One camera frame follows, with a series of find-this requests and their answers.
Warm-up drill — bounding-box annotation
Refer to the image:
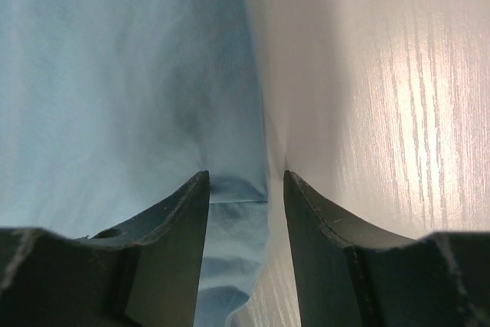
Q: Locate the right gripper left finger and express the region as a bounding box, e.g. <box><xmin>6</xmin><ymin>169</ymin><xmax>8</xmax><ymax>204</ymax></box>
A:
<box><xmin>1</xmin><ymin>172</ymin><xmax>210</xmax><ymax>326</ymax></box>

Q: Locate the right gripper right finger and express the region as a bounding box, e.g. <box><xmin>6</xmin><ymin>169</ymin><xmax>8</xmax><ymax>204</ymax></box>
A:
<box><xmin>283</xmin><ymin>171</ymin><xmax>489</xmax><ymax>326</ymax></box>

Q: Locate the light blue t shirt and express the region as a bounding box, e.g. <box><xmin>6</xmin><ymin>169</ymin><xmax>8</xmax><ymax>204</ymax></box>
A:
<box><xmin>1</xmin><ymin>0</ymin><xmax>268</xmax><ymax>326</ymax></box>

